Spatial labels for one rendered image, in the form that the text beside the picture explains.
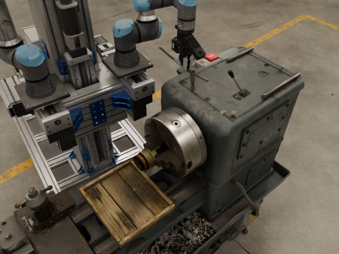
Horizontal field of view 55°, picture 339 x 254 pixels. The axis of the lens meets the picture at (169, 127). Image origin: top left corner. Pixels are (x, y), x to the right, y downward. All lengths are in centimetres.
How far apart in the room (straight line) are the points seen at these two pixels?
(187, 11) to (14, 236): 117
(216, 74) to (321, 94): 237
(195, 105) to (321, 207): 166
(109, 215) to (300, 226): 159
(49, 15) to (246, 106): 105
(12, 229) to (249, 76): 129
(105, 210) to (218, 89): 77
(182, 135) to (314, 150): 201
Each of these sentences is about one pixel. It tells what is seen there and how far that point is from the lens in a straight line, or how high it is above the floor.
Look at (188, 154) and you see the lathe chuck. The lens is 138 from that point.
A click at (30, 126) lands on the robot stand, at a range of 308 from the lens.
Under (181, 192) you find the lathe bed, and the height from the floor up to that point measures 86.
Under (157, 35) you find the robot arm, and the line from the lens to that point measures 184.
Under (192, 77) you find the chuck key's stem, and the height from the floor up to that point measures 133.
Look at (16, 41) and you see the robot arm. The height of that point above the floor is 141.
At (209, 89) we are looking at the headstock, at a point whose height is 126.
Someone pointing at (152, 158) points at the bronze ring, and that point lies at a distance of 142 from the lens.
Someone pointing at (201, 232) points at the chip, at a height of 56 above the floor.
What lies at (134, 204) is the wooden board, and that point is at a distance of 155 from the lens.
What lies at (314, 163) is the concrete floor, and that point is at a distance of 310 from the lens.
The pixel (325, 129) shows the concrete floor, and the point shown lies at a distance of 347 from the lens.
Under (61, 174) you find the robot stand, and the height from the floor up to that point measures 21.
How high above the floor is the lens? 219
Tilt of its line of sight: 44 degrees down
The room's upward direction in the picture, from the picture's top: straight up
